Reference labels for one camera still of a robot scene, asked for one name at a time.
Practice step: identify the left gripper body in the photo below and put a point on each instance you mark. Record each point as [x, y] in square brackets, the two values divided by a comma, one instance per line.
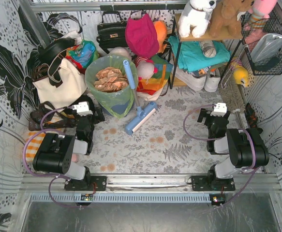
[96, 116]

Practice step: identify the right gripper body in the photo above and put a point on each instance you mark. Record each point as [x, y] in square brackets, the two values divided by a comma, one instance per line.
[202, 115]

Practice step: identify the green trash bag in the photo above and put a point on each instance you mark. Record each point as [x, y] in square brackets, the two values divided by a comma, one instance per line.
[100, 64]

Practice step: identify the blue floor squeegee mop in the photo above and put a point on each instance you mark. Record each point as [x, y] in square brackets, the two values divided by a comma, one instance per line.
[142, 114]

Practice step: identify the blue trash bin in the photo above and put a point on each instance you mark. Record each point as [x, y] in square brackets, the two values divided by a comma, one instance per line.
[117, 106]

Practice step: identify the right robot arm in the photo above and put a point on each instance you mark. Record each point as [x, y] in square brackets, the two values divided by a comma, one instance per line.
[245, 149]

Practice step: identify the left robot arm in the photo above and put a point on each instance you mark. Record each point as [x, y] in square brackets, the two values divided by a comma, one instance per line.
[55, 155]

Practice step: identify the cream canvas tote bag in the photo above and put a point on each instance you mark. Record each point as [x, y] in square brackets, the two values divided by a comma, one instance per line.
[63, 88]

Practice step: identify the colourful printed bag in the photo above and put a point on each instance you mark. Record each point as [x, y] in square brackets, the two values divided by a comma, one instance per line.
[81, 56]

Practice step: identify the rainbow striped bag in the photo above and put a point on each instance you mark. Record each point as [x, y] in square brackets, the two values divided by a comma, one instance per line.
[158, 80]

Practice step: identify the silver foil bag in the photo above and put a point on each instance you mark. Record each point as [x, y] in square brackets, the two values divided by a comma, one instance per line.
[266, 47]

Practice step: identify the magenta cloth bag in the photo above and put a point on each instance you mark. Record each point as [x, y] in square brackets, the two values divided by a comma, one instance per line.
[141, 36]

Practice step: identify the brown patterned handbag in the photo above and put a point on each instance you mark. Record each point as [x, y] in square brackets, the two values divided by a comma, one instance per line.
[47, 117]

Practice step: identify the white sneakers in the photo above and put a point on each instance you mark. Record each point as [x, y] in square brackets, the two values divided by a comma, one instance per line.
[208, 81]

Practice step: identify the crumpled brown paper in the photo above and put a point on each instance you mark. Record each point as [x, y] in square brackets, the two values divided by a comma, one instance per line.
[110, 80]

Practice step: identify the yellow plush duck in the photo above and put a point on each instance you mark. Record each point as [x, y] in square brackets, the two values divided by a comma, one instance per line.
[240, 74]

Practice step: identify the orange checkered cloth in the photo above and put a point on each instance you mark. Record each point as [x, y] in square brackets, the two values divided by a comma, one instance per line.
[33, 145]

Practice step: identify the teal folded cloth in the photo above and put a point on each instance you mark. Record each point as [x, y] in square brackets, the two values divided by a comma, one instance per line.
[191, 57]

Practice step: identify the cream plush sheep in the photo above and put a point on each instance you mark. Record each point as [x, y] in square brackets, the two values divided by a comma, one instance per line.
[120, 51]

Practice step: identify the pink white plush doll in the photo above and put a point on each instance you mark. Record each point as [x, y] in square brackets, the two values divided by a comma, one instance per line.
[145, 67]

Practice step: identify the black round hat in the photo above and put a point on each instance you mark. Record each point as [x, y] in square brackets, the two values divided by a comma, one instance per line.
[46, 55]

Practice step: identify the black leather handbag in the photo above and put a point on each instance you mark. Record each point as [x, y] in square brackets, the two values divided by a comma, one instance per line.
[111, 35]

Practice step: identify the brown teddy bear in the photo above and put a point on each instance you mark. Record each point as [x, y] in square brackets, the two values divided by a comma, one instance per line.
[227, 15]

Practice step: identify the orange plush toy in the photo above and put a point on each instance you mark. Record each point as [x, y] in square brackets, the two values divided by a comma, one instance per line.
[161, 31]

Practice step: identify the white plush dog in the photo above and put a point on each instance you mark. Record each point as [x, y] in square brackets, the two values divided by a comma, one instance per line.
[195, 18]

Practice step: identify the pink plush toy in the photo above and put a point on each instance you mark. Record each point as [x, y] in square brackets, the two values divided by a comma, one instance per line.
[260, 13]

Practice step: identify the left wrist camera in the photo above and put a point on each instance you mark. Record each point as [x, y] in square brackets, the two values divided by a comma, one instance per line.
[82, 108]

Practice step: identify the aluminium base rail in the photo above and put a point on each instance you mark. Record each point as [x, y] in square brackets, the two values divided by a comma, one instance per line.
[149, 183]

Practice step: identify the black wire basket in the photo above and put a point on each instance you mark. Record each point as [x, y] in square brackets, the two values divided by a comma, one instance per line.
[269, 66]

